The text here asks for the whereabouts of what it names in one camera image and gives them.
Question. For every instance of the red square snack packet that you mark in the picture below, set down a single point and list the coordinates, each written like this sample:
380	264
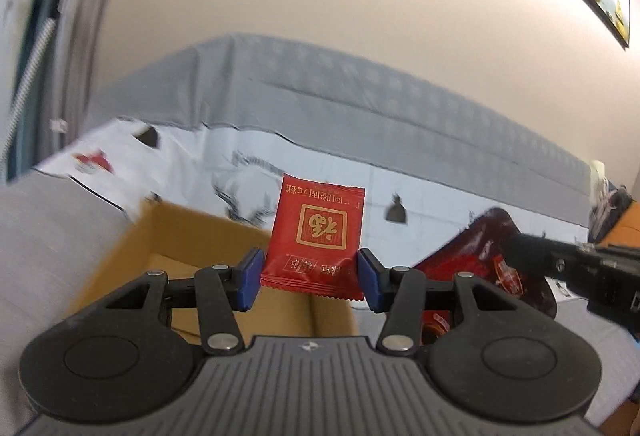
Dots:
312	226

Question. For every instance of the white curtain clip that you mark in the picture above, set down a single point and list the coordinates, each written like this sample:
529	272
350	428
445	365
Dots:
60	125

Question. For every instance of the grey printed bed sheet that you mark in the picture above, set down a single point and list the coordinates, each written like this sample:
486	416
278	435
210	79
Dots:
350	95

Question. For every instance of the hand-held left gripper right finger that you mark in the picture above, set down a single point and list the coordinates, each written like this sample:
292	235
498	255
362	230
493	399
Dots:
370	283

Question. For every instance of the dark red snack bag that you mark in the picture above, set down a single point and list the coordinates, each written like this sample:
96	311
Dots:
480	236

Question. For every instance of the cardboard box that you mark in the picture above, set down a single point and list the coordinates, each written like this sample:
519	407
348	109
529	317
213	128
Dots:
175	231

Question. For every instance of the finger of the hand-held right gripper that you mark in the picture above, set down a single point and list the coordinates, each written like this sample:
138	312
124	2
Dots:
530	253

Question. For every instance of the dark cloth bundle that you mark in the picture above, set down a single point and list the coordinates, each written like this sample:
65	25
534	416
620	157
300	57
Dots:
620	206

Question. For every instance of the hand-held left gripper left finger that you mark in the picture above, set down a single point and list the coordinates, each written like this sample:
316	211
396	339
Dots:
250	278

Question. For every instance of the orange box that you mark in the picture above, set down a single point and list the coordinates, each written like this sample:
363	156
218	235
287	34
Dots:
627	233

